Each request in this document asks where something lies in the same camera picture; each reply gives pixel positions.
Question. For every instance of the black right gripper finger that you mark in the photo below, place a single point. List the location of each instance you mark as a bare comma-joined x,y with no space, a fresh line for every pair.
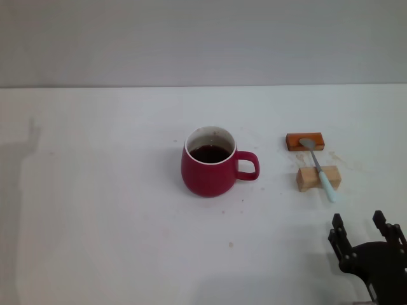
339,236
389,227

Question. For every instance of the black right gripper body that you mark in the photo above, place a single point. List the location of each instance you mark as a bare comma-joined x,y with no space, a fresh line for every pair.
375,263

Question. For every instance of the red ceramic mug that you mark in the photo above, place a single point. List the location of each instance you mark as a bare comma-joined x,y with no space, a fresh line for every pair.
206,179

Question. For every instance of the light wooden arch block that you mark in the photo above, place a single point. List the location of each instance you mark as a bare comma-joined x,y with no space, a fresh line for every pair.
306,179

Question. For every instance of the dark orange wooden block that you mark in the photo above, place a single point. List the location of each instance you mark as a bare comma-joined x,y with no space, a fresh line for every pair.
294,143

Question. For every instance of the dark coffee liquid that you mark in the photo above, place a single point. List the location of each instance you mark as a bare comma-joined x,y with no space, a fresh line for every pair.
210,154

